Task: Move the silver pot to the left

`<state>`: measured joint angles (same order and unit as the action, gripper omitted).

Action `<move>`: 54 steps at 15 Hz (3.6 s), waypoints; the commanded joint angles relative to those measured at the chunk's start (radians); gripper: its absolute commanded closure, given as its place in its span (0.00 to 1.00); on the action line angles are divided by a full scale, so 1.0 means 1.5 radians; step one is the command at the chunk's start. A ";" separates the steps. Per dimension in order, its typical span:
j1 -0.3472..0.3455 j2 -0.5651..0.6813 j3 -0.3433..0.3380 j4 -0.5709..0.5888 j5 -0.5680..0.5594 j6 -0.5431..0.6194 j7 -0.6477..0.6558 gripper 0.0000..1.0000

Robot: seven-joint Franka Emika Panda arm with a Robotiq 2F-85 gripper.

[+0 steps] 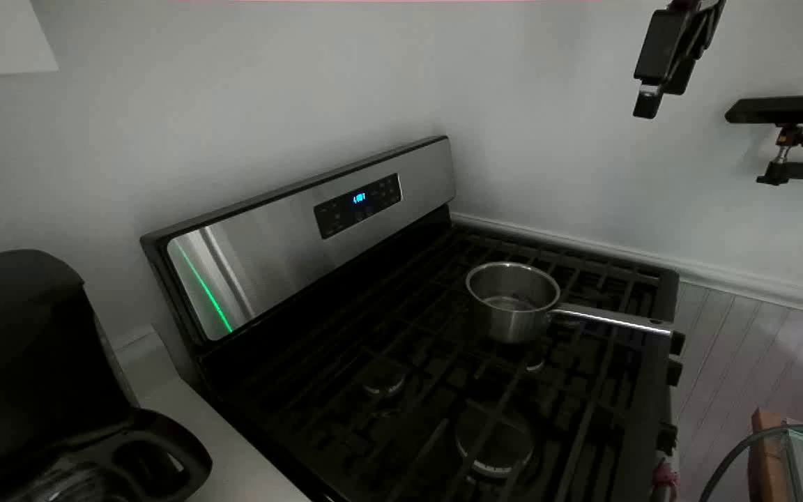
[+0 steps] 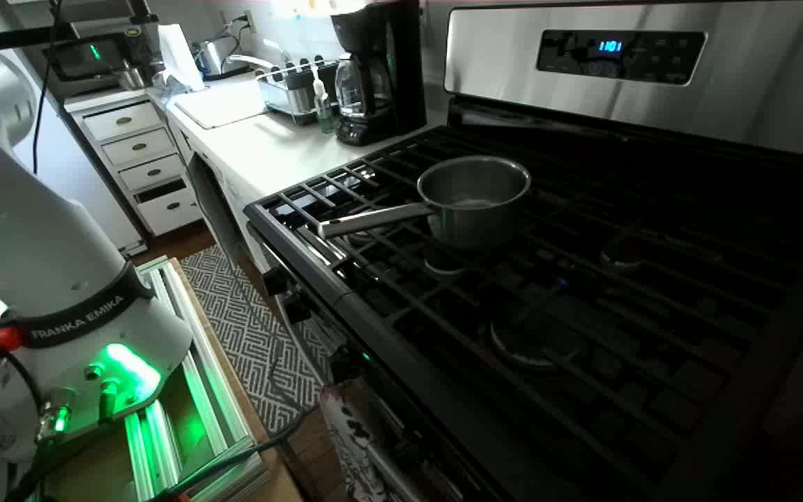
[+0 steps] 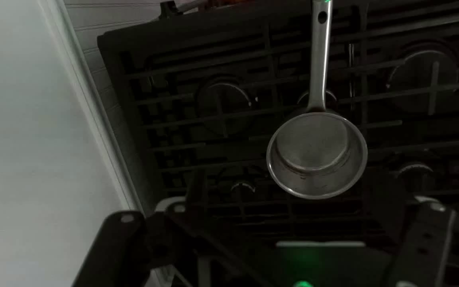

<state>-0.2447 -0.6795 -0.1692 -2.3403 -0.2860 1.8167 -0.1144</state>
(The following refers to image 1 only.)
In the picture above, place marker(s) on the black coffee maker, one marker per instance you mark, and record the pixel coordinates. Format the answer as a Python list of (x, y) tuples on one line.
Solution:
[(72, 427)]

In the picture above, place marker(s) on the silver pot with handle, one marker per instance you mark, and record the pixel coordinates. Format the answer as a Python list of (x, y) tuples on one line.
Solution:
[(515, 304)]

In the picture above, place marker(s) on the stainless steel gas stove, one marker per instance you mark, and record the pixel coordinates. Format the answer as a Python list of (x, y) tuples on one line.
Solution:
[(331, 327)]

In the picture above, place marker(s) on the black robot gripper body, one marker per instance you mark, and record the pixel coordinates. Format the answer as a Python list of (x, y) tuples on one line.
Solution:
[(674, 42)]

